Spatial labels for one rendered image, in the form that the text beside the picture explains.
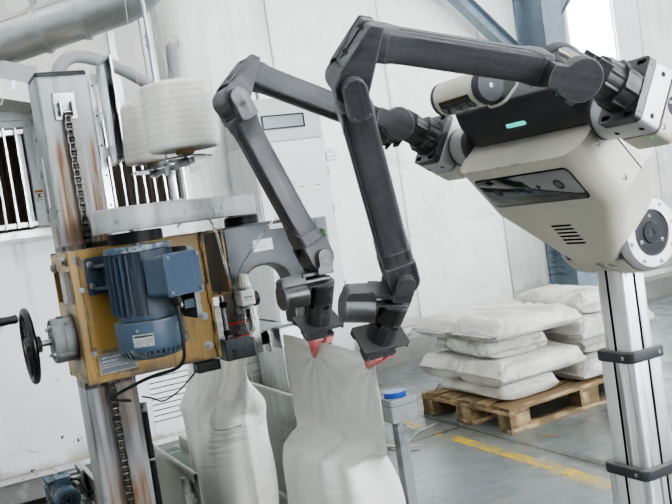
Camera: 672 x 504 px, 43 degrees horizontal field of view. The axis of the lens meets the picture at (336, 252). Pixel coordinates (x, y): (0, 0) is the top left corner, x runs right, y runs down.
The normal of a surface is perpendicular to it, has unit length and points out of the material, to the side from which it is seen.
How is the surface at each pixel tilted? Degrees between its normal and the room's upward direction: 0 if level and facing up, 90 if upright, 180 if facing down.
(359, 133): 124
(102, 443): 90
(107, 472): 90
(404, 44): 115
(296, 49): 90
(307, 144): 90
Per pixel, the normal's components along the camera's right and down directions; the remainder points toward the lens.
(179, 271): 0.79, -0.08
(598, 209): -0.57, 0.75
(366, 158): 0.18, 0.49
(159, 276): -0.61, 0.13
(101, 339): 0.46, -0.02
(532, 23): -0.88, 0.15
